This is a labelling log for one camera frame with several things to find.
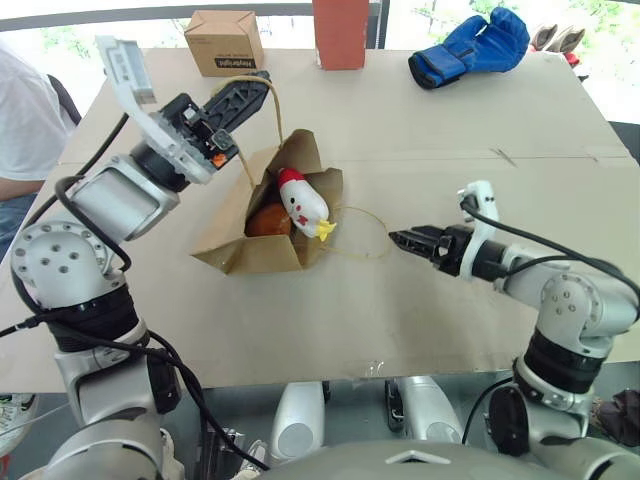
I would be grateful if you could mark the silver left robot leg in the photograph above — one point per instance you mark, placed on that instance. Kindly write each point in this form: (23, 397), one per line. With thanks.
(297, 425)

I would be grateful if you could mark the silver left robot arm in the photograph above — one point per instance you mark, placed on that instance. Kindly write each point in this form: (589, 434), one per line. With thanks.
(107, 200)

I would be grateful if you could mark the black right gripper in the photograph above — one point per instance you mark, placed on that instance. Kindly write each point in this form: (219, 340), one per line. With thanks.
(452, 250)

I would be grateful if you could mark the silver right robot leg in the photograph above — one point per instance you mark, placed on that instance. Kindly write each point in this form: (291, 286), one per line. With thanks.
(430, 415)

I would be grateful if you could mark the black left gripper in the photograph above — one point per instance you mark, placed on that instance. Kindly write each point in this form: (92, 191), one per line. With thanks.
(192, 120)

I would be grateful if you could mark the orange plush toy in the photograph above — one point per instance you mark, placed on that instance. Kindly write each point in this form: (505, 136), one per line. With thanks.
(267, 222)

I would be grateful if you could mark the silver robot leg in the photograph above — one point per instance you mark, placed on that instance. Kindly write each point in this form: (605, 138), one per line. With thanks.
(430, 415)
(297, 425)

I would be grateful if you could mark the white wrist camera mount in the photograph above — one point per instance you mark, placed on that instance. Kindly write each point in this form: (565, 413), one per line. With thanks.
(165, 140)
(482, 210)

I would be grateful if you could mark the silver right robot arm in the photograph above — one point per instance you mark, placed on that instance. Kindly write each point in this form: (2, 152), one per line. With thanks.
(570, 300)

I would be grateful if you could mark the dark bundle on floor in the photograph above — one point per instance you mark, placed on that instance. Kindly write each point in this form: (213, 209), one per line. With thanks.
(622, 412)

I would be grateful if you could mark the grey robot torso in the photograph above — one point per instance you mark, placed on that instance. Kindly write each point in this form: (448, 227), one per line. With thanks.
(425, 462)

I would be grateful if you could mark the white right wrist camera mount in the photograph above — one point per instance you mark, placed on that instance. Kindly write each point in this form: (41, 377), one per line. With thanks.
(482, 210)

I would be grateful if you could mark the white chicken plush toy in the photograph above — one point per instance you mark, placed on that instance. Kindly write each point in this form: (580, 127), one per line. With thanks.
(302, 202)

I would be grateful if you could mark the black chair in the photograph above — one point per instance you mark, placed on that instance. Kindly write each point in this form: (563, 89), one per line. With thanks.
(67, 100)

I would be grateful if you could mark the small brown cardboard box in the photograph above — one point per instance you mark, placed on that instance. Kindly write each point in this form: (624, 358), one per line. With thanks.
(220, 40)

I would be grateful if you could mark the brown paper bag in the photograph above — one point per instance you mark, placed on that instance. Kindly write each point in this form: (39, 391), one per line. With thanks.
(260, 252)

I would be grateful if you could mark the brown shoe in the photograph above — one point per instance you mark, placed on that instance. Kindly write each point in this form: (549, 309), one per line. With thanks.
(544, 36)
(570, 39)

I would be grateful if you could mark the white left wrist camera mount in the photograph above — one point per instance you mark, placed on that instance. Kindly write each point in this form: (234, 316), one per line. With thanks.
(165, 140)

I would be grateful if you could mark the blue boxing glove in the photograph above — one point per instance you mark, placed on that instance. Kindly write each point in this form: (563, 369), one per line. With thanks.
(465, 52)

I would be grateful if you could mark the brown cardboard table cover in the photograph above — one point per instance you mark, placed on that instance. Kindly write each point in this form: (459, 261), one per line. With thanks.
(425, 310)

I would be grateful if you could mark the tall red-brown box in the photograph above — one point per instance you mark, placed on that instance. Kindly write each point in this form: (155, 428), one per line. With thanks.
(340, 35)

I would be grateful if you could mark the person in white shirt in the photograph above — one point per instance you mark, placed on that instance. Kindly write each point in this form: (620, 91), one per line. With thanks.
(25, 125)

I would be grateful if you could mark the white green sneaker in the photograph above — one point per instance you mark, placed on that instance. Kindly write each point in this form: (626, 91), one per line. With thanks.
(15, 420)

